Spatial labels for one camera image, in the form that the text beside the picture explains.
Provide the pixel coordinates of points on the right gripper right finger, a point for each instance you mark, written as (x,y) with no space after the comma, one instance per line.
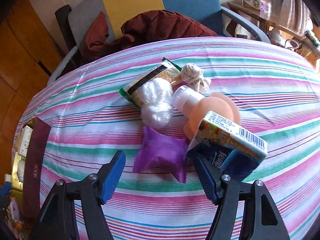
(209,177)

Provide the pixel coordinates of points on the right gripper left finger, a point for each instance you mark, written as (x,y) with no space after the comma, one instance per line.
(109,176)

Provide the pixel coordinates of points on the orange white small carton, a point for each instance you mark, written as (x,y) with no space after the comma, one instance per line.
(224,132)

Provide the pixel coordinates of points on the purple snack pouch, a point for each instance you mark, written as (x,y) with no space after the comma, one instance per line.
(164,152)

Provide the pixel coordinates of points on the peach pump bottle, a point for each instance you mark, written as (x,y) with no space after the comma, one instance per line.
(195,106)

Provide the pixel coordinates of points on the white sock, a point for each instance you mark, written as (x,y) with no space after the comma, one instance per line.
(156,98)

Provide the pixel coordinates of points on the beige scrunchie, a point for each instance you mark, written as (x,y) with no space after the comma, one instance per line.
(193,75)

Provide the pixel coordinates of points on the green cracker packet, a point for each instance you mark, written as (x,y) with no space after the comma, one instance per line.
(166,70)

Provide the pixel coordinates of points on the large white carton box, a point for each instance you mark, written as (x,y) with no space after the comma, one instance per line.
(25,137)

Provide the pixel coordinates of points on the gold metal tin box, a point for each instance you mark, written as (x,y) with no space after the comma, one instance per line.
(19,163)

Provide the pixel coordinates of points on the wooden wardrobe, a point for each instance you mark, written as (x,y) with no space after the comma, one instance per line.
(28,56)

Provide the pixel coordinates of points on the wooden side desk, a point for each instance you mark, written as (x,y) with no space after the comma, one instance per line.
(298,35)

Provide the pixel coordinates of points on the tricolour fabric armchair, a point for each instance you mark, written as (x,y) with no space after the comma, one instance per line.
(207,12)

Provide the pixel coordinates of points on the pink patterned curtain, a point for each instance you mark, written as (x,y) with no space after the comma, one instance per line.
(291,14)

